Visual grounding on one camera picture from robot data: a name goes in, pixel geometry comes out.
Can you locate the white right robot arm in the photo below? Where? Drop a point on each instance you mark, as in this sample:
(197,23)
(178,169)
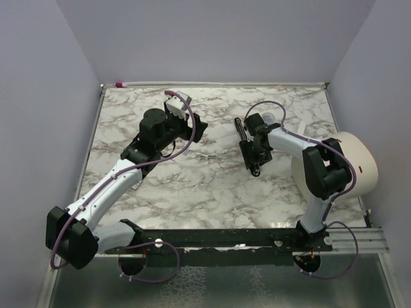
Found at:
(325,169)

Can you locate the pink capped white tube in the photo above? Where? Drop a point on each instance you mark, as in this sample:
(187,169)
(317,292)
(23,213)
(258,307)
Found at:
(120,85)

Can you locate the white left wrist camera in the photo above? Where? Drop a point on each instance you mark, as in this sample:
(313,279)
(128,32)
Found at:
(175,105)

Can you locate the open staple box tray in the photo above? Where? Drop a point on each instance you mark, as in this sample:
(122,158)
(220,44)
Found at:
(136,186)

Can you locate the aluminium frame rail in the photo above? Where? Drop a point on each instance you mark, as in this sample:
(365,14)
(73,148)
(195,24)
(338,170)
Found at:
(350,275)

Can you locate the large white paper roll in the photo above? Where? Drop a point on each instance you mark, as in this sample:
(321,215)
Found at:
(358,155)

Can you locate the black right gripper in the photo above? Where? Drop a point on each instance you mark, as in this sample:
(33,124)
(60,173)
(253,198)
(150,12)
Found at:
(264,158)

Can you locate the clear tub of clips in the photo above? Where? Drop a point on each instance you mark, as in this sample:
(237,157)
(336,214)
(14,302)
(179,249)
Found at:
(268,118)

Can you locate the white stapler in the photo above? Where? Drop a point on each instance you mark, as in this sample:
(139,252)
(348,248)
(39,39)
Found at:
(302,129)

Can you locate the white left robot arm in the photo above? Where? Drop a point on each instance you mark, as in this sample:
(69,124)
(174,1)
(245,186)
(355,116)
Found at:
(69,231)

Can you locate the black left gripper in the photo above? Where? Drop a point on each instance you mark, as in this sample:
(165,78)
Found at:
(187,130)

